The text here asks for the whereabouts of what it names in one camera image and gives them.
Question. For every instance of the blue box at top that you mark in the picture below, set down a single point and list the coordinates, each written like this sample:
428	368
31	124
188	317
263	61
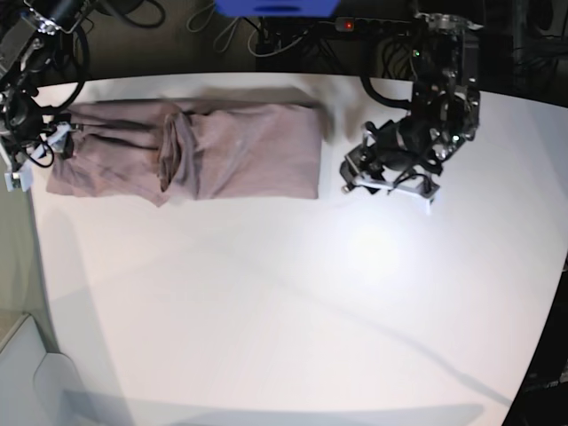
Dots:
276	8

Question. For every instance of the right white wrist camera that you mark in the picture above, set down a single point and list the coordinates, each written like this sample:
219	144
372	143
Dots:
18	180

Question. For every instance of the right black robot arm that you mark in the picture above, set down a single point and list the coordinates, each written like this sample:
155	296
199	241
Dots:
30	36

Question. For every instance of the grey power strip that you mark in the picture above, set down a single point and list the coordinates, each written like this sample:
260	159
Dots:
365	27

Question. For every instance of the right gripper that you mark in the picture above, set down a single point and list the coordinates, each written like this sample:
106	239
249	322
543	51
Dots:
36	145

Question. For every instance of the white side table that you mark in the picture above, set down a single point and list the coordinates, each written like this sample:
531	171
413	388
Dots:
35	384

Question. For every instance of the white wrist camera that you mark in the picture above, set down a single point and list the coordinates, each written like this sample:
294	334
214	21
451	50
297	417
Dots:
429	199
18	180

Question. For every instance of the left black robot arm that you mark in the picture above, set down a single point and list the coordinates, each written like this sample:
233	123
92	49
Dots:
441	116

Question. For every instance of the mauve t-shirt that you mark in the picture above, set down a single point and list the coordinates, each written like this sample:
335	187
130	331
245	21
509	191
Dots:
194	148

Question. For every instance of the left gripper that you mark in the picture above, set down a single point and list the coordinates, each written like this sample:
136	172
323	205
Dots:
394	160

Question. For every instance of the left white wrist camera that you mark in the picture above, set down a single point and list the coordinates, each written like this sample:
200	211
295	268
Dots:
429	199

